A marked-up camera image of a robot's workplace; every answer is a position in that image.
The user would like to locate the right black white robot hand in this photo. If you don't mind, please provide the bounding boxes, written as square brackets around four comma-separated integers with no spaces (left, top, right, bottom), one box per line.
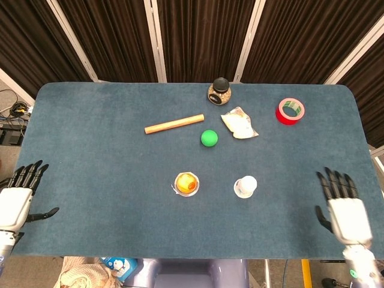
[314,167,374,247]

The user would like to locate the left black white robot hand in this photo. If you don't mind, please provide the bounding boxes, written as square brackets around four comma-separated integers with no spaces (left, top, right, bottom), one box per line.
[0,160,60,232]

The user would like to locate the orange fruit jelly cup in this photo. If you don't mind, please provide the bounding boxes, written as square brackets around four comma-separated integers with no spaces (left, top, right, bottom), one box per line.
[170,171,201,198]

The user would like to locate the yellow pole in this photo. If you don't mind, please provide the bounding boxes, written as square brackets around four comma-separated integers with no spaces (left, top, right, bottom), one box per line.
[301,259,310,288]

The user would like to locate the black power box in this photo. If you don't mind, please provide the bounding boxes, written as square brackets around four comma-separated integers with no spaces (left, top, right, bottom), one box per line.
[0,127,24,147]

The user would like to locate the beige knitted cloth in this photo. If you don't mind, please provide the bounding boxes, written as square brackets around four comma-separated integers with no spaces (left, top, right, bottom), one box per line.
[59,256,121,288]

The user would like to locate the white table leg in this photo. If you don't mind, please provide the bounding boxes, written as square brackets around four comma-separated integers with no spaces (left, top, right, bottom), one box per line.
[263,259,271,288]

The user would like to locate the blue cartoon print package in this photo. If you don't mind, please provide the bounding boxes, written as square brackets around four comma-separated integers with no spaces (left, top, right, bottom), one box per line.
[100,256,139,282]

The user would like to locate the red tape roll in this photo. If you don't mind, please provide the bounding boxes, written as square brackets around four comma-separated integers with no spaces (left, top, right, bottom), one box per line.
[275,97,306,125]

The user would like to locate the brown curtain panel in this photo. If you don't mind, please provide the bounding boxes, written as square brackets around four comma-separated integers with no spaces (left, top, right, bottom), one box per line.
[338,50,384,148]
[241,0,384,85]
[0,0,91,98]
[159,0,257,83]
[56,0,158,83]

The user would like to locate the green rubber ball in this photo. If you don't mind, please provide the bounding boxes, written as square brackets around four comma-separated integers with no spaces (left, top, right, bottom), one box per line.
[200,129,219,148]

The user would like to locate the lilac robot torso base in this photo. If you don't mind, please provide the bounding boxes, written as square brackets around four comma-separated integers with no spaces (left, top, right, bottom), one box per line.
[124,258,250,288]

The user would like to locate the wooden dowel rod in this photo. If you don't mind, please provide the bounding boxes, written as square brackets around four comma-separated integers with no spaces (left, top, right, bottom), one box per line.
[144,113,205,135]

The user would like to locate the grain jar black lid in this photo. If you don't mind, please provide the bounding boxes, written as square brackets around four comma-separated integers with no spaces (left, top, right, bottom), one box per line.
[206,77,232,106]

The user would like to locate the tangled floor cables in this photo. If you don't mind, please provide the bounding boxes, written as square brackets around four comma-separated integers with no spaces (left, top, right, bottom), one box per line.
[0,88,34,128]

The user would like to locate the white screen frame post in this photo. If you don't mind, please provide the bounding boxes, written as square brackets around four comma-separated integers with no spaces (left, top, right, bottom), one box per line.
[143,0,167,83]
[0,68,36,104]
[323,14,384,85]
[233,0,266,83]
[47,0,100,82]

